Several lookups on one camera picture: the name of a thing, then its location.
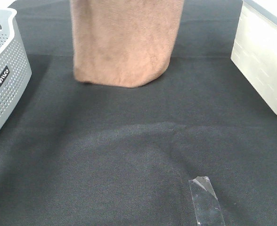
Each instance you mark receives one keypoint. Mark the clear tape strip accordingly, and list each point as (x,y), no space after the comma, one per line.
(206,205)

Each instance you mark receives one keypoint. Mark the brown towel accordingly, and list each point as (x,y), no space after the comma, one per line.
(123,43)

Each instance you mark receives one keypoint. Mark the black table cloth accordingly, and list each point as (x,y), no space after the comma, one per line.
(75,154)

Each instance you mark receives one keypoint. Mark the white plastic storage bin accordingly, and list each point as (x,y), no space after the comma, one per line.
(255,47)

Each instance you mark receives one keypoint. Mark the grey perforated laundry basket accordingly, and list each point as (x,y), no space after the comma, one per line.
(15,70)

